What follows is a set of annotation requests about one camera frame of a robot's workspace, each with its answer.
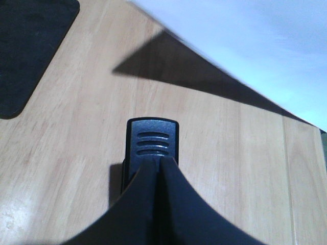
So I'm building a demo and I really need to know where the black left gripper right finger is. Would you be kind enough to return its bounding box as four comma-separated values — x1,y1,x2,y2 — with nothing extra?
159,157,261,244

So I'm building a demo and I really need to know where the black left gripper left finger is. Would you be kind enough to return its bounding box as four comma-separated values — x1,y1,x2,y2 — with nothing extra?
64,160,158,244

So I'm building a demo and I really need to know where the black computer monitor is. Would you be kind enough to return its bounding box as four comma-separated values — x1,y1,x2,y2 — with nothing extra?
1,1,80,119

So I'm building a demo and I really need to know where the white paper sheet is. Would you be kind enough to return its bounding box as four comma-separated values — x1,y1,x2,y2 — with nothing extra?
134,1,326,130

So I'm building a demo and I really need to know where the black stapler with orange label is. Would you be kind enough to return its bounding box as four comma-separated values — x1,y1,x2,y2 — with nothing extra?
121,117,179,193

